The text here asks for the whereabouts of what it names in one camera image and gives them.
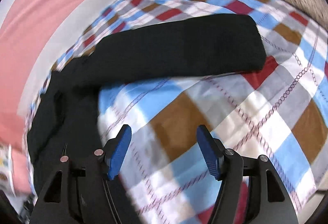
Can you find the black large garment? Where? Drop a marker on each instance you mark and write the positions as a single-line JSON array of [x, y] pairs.
[[66, 119]]

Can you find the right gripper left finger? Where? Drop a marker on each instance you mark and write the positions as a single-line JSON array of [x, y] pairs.
[[88, 190]]

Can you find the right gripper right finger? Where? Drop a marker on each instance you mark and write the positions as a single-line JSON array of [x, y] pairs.
[[251, 190]]

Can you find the plaid checkered bed sheet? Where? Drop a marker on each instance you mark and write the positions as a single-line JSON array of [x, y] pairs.
[[279, 111]]

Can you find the pineapple print storage box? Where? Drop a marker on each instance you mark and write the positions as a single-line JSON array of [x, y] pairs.
[[6, 170]]

